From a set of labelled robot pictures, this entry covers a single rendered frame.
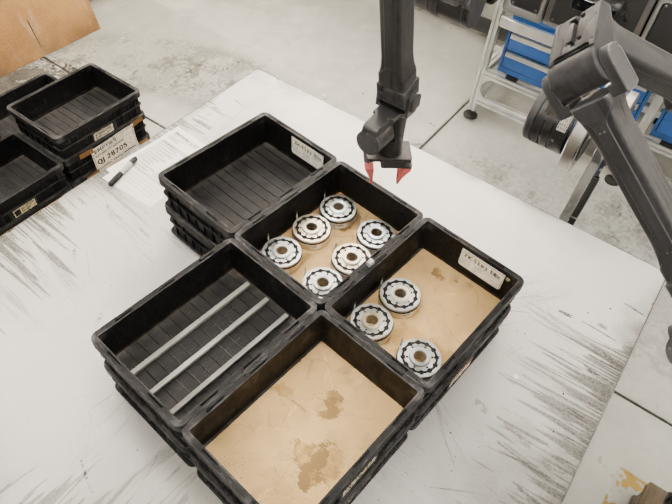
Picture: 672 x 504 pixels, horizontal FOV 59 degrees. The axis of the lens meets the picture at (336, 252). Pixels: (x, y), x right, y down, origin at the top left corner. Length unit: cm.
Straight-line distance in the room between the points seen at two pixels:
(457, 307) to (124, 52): 290
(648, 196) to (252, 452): 87
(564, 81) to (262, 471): 90
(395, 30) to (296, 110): 114
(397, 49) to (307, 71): 255
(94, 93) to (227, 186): 115
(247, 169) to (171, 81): 191
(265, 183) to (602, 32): 107
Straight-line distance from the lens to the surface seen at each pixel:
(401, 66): 118
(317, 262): 154
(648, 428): 256
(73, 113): 267
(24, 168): 265
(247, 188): 173
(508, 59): 327
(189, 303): 149
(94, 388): 157
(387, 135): 126
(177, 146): 209
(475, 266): 153
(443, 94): 363
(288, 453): 129
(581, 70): 91
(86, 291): 174
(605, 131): 93
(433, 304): 150
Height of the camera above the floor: 203
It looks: 50 degrees down
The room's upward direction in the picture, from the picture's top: 5 degrees clockwise
